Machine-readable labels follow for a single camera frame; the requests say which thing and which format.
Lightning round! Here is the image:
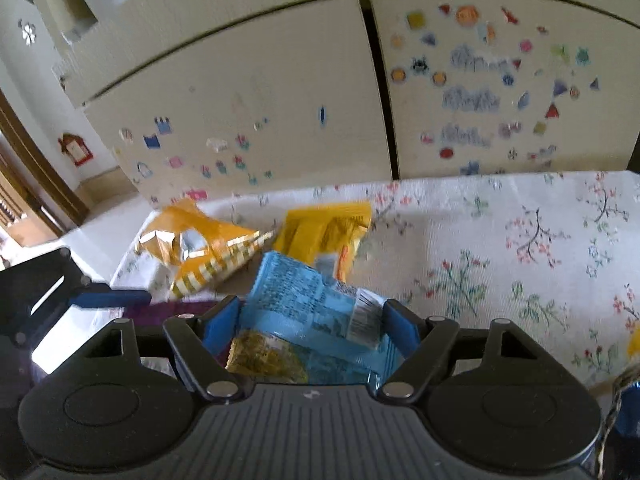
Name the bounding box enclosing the cream cabinet with stickers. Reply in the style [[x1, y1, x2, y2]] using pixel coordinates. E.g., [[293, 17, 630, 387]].
[[20, 0, 640, 206]]

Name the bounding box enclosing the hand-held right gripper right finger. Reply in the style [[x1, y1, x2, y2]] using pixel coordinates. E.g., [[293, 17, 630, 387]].
[[378, 298, 544, 403]]

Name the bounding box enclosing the brown wooden door frame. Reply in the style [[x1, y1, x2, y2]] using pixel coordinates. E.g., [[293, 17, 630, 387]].
[[0, 87, 91, 248]]

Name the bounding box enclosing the red wall decoration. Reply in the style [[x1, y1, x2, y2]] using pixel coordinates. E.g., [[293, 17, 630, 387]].
[[57, 132, 95, 167]]

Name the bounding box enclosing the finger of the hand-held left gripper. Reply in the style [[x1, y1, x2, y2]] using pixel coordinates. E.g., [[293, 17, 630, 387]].
[[62, 272, 153, 308]]

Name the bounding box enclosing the yellow snack packet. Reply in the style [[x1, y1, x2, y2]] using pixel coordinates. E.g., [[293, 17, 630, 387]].
[[272, 201, 373, 283]]

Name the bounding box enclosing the orange striped snack packet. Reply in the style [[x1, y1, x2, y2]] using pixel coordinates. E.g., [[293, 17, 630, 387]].
[[137, 199, 278, 302]]

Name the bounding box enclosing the light blue snack packet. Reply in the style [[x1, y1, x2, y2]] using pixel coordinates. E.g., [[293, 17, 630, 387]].
[[225, 251, 406, 386]]

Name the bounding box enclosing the purple snack packet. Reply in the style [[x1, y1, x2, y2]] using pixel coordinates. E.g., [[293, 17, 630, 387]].
[[122, 300, 226, 331]]

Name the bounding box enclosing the floral tablecloth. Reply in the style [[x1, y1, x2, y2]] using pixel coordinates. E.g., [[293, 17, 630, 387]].
[[107, 170, 640, 391]]

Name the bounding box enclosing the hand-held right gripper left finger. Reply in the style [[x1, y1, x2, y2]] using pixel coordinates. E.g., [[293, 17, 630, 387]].
[[84, 295, 243, 403]]

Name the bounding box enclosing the braided cord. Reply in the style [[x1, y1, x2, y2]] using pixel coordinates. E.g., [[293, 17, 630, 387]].
[[595, 360, 640, 480]]

